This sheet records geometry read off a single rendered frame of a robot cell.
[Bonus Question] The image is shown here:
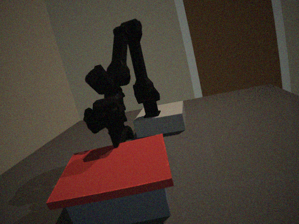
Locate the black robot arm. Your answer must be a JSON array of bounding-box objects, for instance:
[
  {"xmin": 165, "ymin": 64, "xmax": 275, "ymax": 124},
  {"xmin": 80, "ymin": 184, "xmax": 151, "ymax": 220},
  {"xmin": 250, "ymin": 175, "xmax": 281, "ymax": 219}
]
[{"xmin": 83, "ymin": 19, "xmax": 161, "ymax": 134}]

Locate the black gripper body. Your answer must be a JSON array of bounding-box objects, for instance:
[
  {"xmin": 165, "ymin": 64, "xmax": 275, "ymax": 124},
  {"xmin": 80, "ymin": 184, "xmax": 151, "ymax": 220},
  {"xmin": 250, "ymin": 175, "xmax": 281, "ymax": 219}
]
[{"xmin": 93, "ymin": 96, "xmax": 134, "ymax": 140}]

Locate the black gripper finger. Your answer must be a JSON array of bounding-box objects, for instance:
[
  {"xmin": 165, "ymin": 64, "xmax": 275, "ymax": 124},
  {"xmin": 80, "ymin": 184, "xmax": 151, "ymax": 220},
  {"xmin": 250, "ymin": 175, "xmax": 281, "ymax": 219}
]
[
  {"xmin": 119, "ymin": 128, "xmax": 130, "ymax": 143},
  {"xmin": 100, "ymin": 115, "xmax": 124, "ymax": 148}
]

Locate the red lid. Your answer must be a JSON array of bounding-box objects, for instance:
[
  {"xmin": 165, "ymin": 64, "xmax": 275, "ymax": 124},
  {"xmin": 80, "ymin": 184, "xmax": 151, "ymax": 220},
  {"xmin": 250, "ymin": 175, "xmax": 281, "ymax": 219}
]
[{"xmin": 46, "ymin": 134, "xmax": 174, "ymax": 210}]

